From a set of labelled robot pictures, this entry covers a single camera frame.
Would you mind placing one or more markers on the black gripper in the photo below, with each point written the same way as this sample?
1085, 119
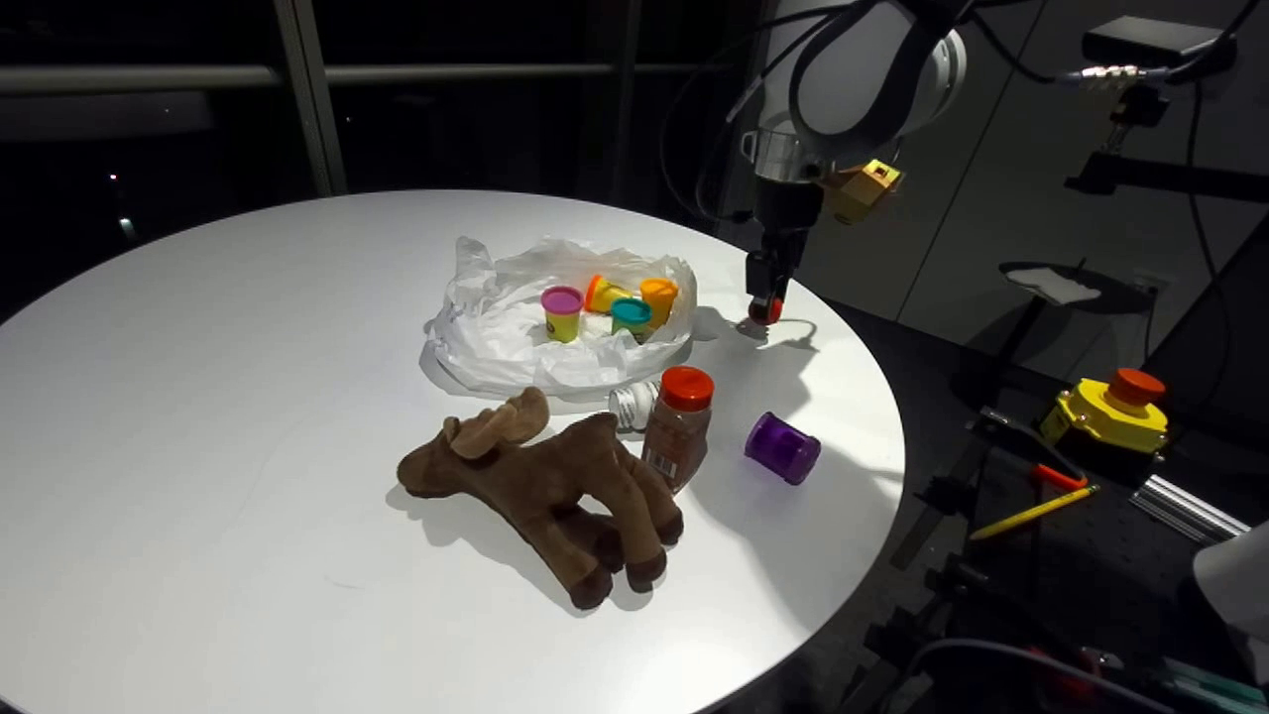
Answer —
786, 215

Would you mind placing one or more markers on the orange lid dough tub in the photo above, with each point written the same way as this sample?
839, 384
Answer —
660, 296

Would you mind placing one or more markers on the teal lid dough tub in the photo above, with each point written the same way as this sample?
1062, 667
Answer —
630, 314

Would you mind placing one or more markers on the yellow tub orange lid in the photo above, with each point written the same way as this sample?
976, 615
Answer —
602, 296

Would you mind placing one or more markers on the purple plastic jar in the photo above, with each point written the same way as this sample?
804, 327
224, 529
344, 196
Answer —
782, 450

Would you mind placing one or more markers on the purple lid dough tub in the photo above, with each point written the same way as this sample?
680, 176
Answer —
564, 311

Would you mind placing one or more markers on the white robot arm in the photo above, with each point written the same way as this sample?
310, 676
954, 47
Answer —
839, 92

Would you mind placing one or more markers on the white plastic bag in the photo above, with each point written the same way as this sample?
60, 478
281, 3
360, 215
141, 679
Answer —
488, 330

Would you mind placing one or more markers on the spice jar orange lid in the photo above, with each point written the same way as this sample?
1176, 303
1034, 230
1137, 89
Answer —
680, 425

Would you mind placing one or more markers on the brown plush moose toy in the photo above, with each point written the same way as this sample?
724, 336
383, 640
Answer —
582, 503

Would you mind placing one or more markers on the yellow emergency stop button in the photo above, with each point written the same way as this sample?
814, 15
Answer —
1119, 410

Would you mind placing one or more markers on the metal window railing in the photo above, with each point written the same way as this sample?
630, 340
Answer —
250, 101

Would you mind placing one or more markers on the yellow green wrist camera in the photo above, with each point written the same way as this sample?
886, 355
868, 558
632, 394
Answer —
864, 188

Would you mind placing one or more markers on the yellow handled tool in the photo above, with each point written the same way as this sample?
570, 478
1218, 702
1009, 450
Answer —
1065, 495

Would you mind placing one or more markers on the black camera on stand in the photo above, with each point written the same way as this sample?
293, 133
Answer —
1141, 58

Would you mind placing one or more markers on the aluminium frame rail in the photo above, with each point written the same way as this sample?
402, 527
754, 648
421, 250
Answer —
1209, 521

